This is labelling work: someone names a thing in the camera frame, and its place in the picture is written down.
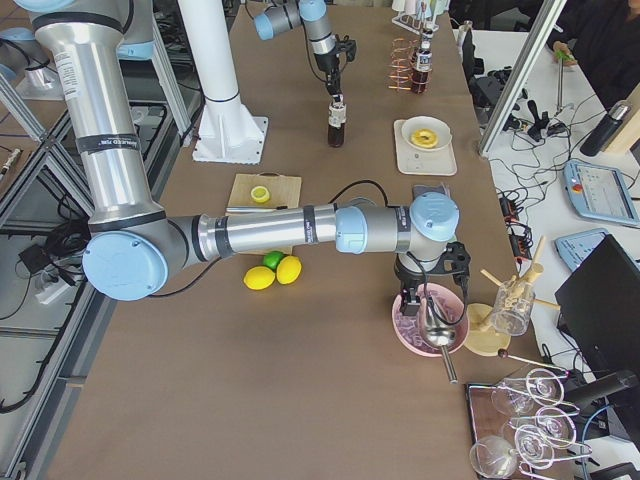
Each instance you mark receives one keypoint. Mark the tea bottle rack left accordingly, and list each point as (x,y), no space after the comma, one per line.
(427,34)

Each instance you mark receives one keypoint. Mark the tea bottle rack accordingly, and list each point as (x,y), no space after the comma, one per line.
(427,34)
(421,67)

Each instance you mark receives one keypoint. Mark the white round plate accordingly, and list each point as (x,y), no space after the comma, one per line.
(440,127)

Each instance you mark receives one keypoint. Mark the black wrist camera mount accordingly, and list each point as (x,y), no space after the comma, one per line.
(455,261)

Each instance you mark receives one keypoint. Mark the wine glass lower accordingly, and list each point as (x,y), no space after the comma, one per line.
(533,448)

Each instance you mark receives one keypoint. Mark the green lime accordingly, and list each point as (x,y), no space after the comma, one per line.
(272,259)

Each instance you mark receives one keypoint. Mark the glazed donut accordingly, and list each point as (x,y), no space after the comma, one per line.
(424,138)

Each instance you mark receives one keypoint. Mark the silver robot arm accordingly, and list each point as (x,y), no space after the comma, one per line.
(134,246)
(313,16)

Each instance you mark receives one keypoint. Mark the black water bottle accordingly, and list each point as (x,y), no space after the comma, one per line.
(606,128)

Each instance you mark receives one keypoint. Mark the white cup rack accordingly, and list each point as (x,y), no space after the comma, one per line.
(415,15)

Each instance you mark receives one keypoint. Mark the dark wooden glass tray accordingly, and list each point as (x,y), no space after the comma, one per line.
(484,419)

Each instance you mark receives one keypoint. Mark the wooden mug tree stand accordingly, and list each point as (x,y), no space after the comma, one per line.
(491,328)

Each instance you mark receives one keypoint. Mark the black laptop monitor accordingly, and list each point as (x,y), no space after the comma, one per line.
(600,308)

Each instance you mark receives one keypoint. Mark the yellow lemon near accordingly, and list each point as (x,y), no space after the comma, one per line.
(259,278)

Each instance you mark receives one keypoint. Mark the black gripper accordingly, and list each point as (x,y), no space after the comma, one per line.
(409,275)
(327,62)

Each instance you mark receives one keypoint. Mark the tea bottle rack right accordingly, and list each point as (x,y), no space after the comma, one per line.
(421,67)

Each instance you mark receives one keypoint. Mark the wine glass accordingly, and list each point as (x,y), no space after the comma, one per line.
(554,423)
(493,457)
(519,396)
(533,448)

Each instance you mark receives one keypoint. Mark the steel muddler black tip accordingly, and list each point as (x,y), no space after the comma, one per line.
(236,210)

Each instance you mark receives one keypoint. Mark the clear glass jar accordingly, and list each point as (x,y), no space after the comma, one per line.
(512,308)

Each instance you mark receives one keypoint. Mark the pink ice bowl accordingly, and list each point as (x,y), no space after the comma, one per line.
(407,327)

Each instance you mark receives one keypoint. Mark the wine glass middle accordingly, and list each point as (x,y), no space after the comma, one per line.
(554,423)

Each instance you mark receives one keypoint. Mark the half lemon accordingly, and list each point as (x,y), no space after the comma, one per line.
(260,194)

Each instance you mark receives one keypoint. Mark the aluminium frame post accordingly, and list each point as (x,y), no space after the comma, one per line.
(534,44)

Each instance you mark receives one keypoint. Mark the bamboo cutting board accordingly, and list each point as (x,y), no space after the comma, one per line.
(285,190)

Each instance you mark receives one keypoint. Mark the steel ice scoop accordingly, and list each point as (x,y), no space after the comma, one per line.
(439,333)

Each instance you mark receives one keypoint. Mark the copper wire bottle rack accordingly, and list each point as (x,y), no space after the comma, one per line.
(400,66)

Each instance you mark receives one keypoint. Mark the yellow lemon far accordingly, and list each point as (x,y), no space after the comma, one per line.
(288,270)

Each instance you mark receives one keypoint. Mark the yellow lemon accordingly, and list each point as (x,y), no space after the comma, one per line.
(259,278)
(288,270)

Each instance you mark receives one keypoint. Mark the cream rabbit tray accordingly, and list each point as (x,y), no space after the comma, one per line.
(415,160)

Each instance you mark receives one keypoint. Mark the grey folded cloth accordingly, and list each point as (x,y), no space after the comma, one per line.
(421,189)

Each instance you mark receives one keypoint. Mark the wine glass upper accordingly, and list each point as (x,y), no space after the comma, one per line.
(519,396)

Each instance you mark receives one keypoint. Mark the wine glass front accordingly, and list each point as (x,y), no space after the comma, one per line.
(493,457)

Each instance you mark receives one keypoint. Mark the blue teach pendant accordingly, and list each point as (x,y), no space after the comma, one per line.
(574,248)
(599,193)

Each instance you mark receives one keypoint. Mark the tea bottle carried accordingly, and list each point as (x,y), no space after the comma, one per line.
(336,124)

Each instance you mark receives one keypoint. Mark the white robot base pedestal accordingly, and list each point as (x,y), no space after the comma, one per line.
(228,133)

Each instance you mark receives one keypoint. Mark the seated person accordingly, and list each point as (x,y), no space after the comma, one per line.
(602,38)

